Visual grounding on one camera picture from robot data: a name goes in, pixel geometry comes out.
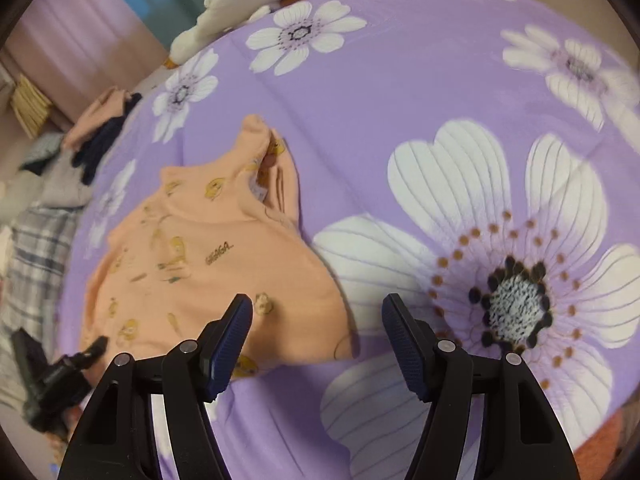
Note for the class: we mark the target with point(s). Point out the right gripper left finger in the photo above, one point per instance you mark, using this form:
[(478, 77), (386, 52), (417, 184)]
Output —
[(114, 438)]

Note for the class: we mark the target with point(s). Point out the grey pillow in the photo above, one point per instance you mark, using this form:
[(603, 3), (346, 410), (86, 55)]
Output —
[(64, 184)]

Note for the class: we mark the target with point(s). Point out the orange cartoon print shirt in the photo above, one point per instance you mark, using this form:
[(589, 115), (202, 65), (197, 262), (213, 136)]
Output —
[(210, 233)]

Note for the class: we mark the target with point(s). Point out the pink folded garment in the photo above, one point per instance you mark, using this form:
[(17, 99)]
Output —
[(109, 104)]

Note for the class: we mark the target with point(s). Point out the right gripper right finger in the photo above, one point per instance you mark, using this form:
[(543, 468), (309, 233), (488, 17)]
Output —
[(521, 438)]

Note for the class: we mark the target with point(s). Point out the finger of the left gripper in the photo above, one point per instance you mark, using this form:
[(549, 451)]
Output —
[(28, 357), (92, 347)]

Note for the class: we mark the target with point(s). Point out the navy blue garment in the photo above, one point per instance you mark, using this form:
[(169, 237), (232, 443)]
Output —
[(89, 156)]

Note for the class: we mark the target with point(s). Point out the purple floral bedsheet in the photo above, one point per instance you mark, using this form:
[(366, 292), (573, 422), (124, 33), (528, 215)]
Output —
[(478, 157)]

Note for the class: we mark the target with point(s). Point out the plaid blanket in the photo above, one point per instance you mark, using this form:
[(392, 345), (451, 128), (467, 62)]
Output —
[(42, 239)]

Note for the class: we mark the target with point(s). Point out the yellow pleated fabric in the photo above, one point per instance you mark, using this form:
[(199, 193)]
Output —
[(31, 107)]

